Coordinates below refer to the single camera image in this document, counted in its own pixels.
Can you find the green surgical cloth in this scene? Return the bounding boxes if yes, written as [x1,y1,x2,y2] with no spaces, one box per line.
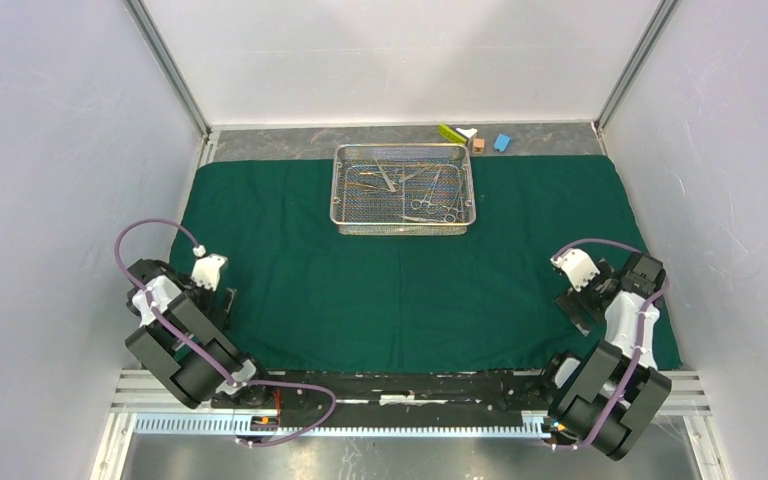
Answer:
[170,155,644,373]

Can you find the blue small block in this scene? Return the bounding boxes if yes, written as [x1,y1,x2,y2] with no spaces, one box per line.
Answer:
[493,134,511,153]

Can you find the metal mesh instrument tray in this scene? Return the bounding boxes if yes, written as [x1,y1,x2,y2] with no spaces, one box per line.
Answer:
[329,143,477,236]

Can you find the brown wooden cube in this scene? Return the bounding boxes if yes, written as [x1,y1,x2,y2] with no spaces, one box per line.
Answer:
[471,138,486,155]

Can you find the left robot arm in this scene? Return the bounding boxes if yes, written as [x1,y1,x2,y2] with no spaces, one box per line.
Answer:
[125,255,275,409]

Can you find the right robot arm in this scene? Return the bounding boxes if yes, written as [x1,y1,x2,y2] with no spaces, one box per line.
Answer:
[537,246,672,461]

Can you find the steel tweezers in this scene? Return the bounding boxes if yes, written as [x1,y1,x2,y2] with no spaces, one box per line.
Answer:
[375,160,397,193]

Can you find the white small block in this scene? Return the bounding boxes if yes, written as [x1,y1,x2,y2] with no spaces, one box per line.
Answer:
[455,127,478,147]

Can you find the yellow-green lego brick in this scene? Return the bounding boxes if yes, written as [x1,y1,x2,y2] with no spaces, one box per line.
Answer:
[437,124,470,145]

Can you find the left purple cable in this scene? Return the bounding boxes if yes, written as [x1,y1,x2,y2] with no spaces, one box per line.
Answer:
[113,219,339,450]

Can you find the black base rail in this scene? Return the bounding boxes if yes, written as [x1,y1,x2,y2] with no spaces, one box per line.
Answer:
[210,370,573,444]

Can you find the steel forceps with ring handles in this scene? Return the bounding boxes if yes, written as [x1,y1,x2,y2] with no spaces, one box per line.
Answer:
[410,170,442,214]

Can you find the flat steel scalpel handle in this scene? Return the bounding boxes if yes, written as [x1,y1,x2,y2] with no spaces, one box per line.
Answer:
[398,168,427,184]

